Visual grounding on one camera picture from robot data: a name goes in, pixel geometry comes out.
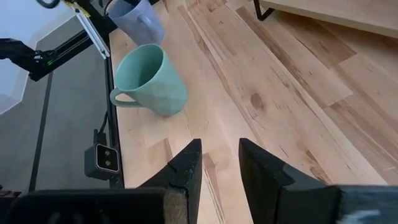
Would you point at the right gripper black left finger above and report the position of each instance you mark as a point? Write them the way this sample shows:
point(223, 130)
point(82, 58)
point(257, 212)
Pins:
point(124, 207)

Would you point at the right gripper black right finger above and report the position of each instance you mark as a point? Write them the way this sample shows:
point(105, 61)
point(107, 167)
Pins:
point(295, 202)

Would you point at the green faceted mug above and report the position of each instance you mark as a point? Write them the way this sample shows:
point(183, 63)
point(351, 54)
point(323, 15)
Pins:
point(155, 87)

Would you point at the periwinkle grey mug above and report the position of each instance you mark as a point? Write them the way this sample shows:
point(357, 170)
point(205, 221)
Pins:
point(140, 25)

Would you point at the grey table-level camera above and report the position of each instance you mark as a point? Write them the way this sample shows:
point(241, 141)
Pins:
point(102, 160)

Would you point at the black bracket green light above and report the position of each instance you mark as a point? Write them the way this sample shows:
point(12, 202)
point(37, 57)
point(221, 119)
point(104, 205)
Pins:
point(37, 62)

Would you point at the silver aluminium bracket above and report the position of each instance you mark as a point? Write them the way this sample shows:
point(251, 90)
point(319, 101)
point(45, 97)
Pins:
point(93, 37)

